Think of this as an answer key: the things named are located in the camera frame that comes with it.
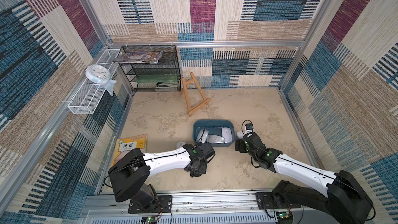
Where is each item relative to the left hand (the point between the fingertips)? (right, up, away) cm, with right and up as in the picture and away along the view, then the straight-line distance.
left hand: (200, 168), depth 83 cm
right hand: (+23, +15, +4) cm, 28 cm away
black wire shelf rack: (-26, +53, +26) cm, 65 cm away
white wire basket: (-66, +37, +8) cm, 76 cm away
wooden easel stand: (+3, +35, +24) cm, 43 cm away
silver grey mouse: (-1, +16, +14) cm, 21 cm away
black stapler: (-26, +47, +26) cm, 60 cm away
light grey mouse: (+8, +13, +11) cm, 19 cm away
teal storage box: (+12, +16, +13) cm, 24 cm away
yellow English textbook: (-44, +10, +8) cm, 46 cm away
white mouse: (+15, +16, +11) cm, 25 cm away
